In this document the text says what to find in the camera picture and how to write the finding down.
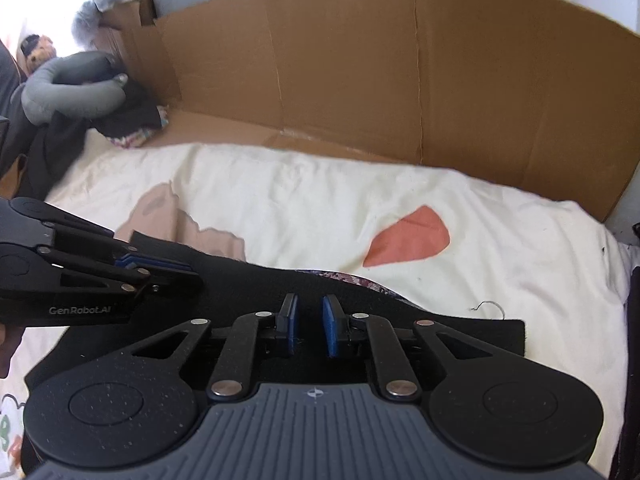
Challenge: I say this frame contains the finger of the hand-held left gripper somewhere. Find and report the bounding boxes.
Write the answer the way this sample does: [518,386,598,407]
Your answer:
[44,204,192,273]
[49,252,205,307]

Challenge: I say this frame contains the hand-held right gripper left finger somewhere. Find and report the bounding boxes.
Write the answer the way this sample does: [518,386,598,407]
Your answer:
[120,292,301,403]

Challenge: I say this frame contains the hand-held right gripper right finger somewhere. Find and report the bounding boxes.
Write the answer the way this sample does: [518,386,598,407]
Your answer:
[320,294,493,402]

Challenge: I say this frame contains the black pants bear-print stripes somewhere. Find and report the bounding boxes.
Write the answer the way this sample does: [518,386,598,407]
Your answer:
[20,230,526,476]

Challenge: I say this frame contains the person's left hand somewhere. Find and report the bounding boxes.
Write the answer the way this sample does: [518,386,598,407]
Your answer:
[0,324,22,378]

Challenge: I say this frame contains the white printed bedsheet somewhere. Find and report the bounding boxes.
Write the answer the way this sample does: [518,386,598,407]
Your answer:
[0,142,633,480]

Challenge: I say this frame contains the pastel patterned cloth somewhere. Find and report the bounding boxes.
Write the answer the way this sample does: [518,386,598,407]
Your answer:
[110,105,168,150]

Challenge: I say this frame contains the black crumpled garment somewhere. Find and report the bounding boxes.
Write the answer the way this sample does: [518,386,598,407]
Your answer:
[27,82,163,201]

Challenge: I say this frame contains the grey plush toy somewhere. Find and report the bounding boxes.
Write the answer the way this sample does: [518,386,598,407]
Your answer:
[20,50,130,126]

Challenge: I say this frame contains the small brown plush doll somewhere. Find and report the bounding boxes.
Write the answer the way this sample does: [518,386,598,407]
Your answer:
[20,34,57,73]

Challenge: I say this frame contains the brown cardboard sheet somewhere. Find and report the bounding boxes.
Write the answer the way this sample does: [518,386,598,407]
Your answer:
[100,0,640,223]

